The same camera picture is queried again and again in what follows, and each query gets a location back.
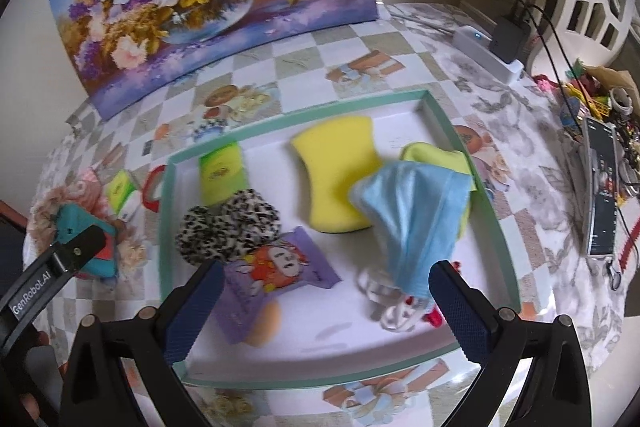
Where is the purple cartoon packet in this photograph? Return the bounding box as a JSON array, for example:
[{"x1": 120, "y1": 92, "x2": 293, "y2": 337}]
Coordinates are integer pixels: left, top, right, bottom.
[{"x1": 210, "y1": 227, "x2": 344, "y2": 346}]

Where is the white power strip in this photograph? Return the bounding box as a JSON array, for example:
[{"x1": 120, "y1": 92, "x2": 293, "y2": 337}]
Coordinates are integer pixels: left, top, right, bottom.
[{"x1": 452, "y1": 25, "x2": 525, "y2": 84}]

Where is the black charger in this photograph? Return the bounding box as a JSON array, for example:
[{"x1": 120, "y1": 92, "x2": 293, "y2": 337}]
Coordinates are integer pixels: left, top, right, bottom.
[{"x1": 489, "y1": 0, "x2": 532, "y2": 64}]

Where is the pink floral cloth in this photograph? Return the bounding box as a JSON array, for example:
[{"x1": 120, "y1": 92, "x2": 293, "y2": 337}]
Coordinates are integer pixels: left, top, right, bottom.
[{"x1": 29, "y1": 169, "x2": 149, "y2": 282}]

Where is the checkered printed tablecloth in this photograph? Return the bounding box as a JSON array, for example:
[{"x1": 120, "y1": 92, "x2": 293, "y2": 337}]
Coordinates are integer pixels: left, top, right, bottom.
[{"x1": 27, "y1": 1, "x2": 640, "y2": 427}]

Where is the white tape roll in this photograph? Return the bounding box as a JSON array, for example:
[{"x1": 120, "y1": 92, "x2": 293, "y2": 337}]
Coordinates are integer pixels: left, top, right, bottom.
[{"x1": 611, "y1": 87, "x2": 635, "y2": 114}]

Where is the yellow sponge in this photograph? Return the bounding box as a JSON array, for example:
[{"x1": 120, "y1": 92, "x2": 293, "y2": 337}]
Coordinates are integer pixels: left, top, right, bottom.
[{"x1": 291, "y1": 116, "x2": 384, "y2": 234}]

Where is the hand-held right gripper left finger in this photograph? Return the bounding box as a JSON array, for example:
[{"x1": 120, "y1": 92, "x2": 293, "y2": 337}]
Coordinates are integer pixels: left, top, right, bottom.
[{"x1": 59, "y1": 259, "x2": 226, "y2": 427}]

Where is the black smartphone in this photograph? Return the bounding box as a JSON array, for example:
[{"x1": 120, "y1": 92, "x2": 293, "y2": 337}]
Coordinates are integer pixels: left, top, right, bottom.
[{"x1": 581, "y1": 116, "x2": 622, "y2": 259}]

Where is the teal pouch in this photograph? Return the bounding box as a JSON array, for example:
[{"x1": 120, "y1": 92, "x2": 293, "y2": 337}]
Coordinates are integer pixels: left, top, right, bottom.
[{"x1": 54, "y1": 203, "x2": 119, "y2": 281}]

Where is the round orange puff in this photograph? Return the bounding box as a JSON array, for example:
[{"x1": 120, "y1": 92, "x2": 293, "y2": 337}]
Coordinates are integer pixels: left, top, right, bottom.
[{"x1": 245, "y1": 301, "x2": 282, "y2": 348}]

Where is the white tray with teal rim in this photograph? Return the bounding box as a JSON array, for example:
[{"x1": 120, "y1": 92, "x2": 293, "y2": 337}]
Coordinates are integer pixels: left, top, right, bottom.
[{"x1": 159, "y1": 89, "x2": 524, "y2": 391}]

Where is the pile of colourful clutter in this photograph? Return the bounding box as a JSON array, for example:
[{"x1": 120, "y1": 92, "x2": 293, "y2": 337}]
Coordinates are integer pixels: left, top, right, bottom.
[{"x1": 532, "y1": 57, "x2": 640, "y2": 208}]

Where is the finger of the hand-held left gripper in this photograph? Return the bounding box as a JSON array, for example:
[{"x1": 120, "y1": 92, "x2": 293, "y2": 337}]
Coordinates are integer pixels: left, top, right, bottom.
[{"x1": 50, "y1": 224, "x2": 107, "y2": 280}]

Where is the green and white tissue pack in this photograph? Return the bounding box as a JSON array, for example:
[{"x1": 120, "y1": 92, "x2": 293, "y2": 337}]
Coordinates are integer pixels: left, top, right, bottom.
[{"x1": 106, "y1": 171, "x2": 143, "y2": 222}]

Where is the dark chair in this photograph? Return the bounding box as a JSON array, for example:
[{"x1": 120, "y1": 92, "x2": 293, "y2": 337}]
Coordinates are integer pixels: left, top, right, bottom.
[{"x1": 0, "y1": 199, "x2": 31, "y2": 300}]

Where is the red tape roll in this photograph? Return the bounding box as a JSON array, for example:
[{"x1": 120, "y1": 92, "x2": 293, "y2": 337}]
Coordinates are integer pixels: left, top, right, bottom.
[{"x1": 141, "y1": 165, "x2": 169, "y2": 212}]

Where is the lime green cloth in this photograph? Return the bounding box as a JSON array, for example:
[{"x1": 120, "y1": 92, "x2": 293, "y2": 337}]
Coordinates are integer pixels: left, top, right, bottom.
[{"x1": 398, "y1": 142, "x2": 476, "y2": 241}]

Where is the green packet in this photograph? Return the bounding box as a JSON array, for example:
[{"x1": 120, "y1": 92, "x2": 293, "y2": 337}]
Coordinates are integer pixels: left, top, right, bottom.
[{"x1": 198, "y1": 146, "x2": 250, "y2": 210}]

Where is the blue face mask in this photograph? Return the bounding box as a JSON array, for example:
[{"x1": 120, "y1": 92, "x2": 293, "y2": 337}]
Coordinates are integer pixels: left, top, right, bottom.
[{"x1": 350, "y1": 159, "x2": 474, "y2": 334}]

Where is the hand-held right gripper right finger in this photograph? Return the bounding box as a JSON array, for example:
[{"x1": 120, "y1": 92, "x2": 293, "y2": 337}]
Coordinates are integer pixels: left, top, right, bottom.
[{"x1": 429, "y1": 259, "x2": 594, "y2": 427}]

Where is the black cable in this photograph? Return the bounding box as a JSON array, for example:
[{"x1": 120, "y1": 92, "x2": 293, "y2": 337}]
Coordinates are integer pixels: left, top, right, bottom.
[{"x1": 512, "y1": 0, "x2": 587, "y2": 120}]

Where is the leopard print scrunchie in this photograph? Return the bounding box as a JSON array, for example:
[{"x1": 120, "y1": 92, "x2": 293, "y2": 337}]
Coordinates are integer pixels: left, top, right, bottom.
[{"x1": 175, "y1": 188, "x2": 282, "y2": 266}]

